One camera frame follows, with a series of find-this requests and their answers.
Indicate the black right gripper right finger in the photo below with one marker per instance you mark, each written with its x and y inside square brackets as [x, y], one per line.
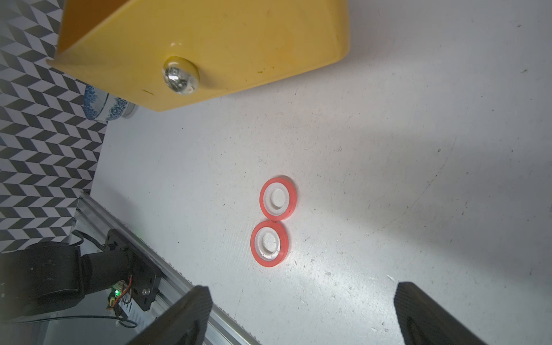
[424, 321]

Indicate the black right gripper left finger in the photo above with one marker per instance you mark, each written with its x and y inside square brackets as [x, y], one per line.
[185, 322]

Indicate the red tape roll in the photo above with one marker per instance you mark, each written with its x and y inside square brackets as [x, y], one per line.
[269, 243]
[278, 198]

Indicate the yellow drawer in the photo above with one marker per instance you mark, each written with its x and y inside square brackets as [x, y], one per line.
[163, 55]

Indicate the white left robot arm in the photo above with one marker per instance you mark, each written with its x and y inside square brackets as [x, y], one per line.
[51, 276]

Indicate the blue patterned bowl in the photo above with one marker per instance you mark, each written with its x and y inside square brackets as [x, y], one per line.
[104, 107]

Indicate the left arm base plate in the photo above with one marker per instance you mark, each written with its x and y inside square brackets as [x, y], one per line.
[130, 261]

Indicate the aluminium front rail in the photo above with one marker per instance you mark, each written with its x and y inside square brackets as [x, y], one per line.
[93, 219]

